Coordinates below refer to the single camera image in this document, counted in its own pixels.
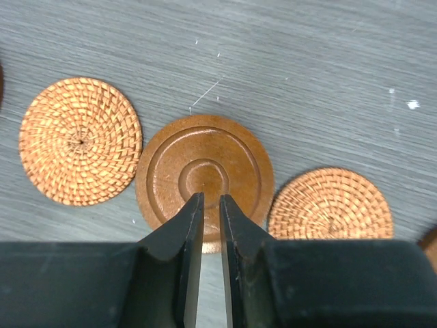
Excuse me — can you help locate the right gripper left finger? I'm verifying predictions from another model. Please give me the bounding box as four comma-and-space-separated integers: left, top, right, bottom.
129, 193, 204, 327

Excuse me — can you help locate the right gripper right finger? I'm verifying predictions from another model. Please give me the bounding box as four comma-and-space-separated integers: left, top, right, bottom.
219, 194, 283, 327

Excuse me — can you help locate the dark wooden coaster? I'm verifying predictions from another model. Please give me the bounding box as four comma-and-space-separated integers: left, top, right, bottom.
418, 225, 437, 272
135, 114, 275, 254

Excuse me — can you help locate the woven rattan coaster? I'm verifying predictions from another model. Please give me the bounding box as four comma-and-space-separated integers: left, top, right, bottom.
18, 77, 143, 206
267, 167, 394, 240

